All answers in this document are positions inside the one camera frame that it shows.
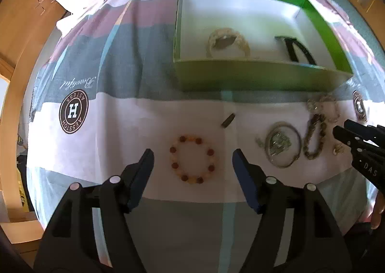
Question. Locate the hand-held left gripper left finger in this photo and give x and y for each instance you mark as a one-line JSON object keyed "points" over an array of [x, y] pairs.
{"points": [[141, 181]]}

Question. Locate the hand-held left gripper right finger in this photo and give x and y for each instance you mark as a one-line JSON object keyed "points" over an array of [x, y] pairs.
{"points": [[246, 182]]}

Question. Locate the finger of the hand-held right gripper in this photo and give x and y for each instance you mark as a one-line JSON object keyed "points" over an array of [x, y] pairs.
{"points": [[361, 130], [346, 136]]}

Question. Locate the silver bangle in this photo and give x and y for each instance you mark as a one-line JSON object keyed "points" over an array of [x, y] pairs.
{"points": [[297, 148]]}

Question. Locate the silver charm trinket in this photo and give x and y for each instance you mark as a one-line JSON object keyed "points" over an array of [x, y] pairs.
{"points": [[278, 142]]}

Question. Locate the small dark metal clip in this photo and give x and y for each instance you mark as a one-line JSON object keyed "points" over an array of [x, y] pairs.
{"points": [[228, 120]]}

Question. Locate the green cardboard box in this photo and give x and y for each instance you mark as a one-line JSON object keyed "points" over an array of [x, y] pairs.
{"points": [[255, 76]]}

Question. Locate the person's right forearm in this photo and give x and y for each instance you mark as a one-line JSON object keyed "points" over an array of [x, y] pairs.
{"points": [[379, 208]]}

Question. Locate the striped printed bedsheet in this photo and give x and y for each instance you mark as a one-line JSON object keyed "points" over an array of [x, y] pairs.
{"points": [[135, 80]]}

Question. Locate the black wristwatch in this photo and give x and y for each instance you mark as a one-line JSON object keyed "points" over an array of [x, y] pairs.
{"points": [[292, 47]]}

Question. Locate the yellow object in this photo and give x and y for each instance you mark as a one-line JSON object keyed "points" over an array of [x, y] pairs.
{"points": [[23, 197]]}

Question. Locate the white wristwatch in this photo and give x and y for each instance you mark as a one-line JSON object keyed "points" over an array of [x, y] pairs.
{"points": [[228, 42]]}

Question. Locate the wooden wardrobe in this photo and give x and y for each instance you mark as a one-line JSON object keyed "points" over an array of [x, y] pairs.
{"points": [[27, 5]]}

